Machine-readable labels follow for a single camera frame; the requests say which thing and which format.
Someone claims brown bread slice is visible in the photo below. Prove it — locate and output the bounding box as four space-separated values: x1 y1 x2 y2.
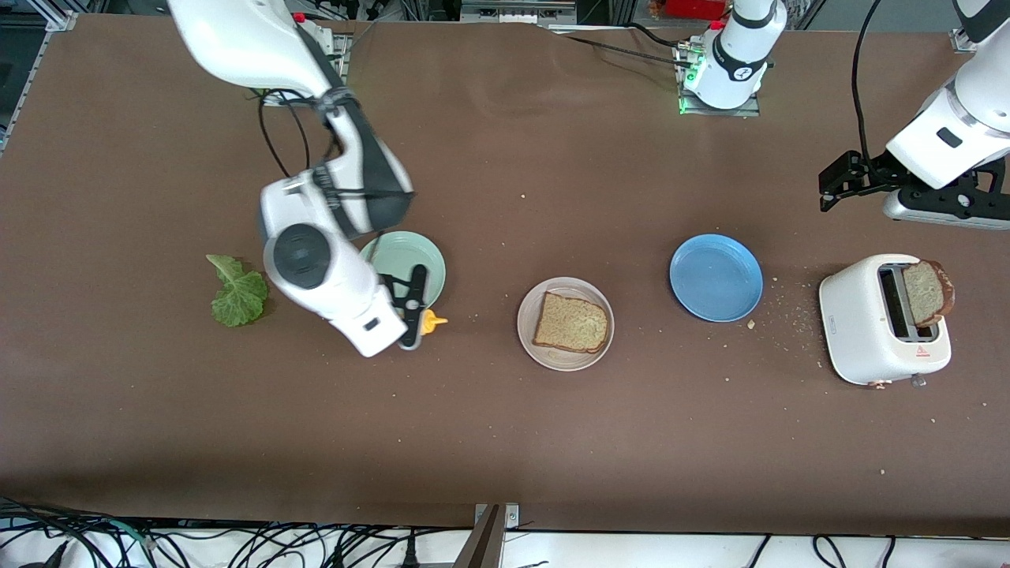
902 260 955 327
533 291 610 354

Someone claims green lettuce leaf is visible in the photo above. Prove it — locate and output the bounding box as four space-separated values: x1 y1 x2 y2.
207 254 269 327

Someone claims light green plate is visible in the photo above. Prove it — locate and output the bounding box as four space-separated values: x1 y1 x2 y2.
359 230 447 310

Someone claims blue plate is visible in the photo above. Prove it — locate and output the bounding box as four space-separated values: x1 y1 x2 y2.
669 234 764 323

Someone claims beige plate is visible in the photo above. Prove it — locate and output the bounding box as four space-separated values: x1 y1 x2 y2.
517 276 615 372

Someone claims white toaster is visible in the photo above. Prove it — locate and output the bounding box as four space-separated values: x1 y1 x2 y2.
818 253 952 389

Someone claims red box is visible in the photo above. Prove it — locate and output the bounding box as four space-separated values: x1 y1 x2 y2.
651 0 731 21

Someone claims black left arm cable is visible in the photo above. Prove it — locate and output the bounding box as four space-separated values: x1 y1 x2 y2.
849 0 885 166

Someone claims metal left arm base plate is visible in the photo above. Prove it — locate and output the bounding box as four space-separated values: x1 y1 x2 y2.
677 43 762 118

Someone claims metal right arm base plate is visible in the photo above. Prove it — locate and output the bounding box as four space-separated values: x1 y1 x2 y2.
312 17 350 80

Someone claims black table cable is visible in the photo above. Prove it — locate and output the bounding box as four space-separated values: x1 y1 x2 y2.
544 22 699 70

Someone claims metal table edge bracket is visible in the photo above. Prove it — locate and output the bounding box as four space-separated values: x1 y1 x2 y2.
454 503 520 568

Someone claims tangle of black cables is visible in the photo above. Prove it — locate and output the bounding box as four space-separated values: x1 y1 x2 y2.
0 495 474 568

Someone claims aluminium frame rail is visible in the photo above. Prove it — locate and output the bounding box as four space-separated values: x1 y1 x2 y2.
462 0 577 24

